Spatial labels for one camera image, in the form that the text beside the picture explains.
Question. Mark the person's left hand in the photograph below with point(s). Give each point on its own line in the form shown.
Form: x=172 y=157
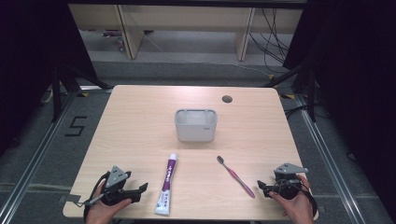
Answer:
x=99 y=213

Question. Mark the pink toothbrush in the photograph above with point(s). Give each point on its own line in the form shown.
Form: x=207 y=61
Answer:
x=238 y=179

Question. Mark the black metal stand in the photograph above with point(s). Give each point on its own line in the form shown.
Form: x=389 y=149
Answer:
x=56 y=96
x=311 y=93

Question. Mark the person's right hand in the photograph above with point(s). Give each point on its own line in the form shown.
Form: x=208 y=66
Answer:
x=297 y=208

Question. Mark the aluminium floor rail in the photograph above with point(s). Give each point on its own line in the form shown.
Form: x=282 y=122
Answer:
x=34 y=161
x=330 y=161

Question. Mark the grey plastic container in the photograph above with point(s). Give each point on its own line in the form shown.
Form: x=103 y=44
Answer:
x=196 y=132

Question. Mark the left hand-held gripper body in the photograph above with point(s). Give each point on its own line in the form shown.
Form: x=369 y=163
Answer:
x=115 y=179

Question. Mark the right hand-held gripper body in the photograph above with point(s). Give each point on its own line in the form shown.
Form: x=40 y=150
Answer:
x=288 y=183

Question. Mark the dark curtain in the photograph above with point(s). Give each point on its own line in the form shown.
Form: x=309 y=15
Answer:
x=28 y=62
x=355 y=77

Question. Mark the white and purple toothpaste tube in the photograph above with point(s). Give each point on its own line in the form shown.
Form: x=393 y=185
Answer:
x=166 y=186

